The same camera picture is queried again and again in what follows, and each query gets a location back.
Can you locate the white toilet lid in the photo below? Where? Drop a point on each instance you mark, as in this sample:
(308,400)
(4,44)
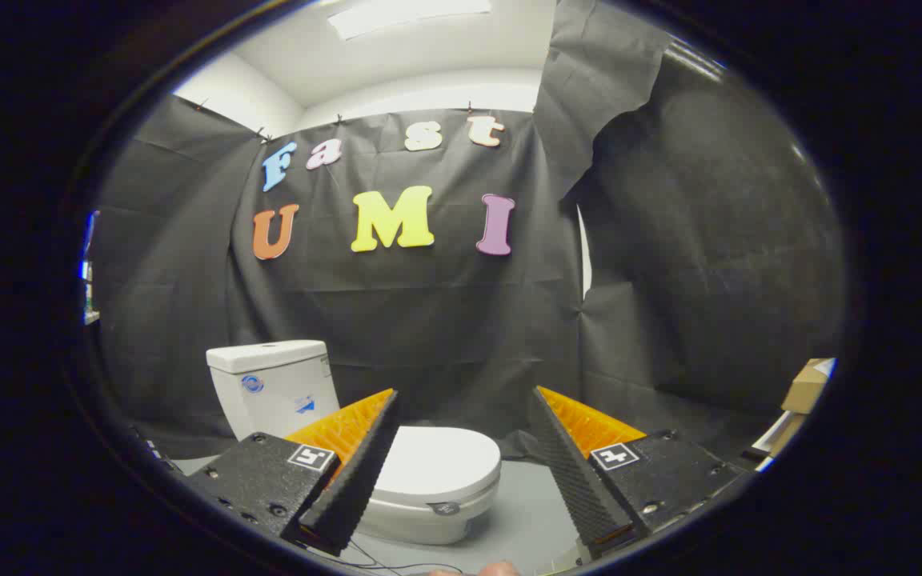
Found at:
(445,464)

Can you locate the black backdrop cloth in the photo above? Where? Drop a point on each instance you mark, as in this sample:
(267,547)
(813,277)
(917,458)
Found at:
(429,320)

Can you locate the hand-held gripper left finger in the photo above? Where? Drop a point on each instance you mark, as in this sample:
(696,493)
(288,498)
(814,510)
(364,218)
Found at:
(357,480)

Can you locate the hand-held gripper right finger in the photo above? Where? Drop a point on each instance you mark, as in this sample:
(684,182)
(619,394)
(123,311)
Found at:
(577,480)

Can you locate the cardboard box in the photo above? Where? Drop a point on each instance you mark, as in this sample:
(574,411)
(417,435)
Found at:
(805,388)

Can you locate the white toilet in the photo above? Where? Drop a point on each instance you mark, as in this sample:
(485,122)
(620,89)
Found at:
(277,392)

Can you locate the round grey lid tab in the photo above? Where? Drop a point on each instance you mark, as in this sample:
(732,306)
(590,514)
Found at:
(445,508)

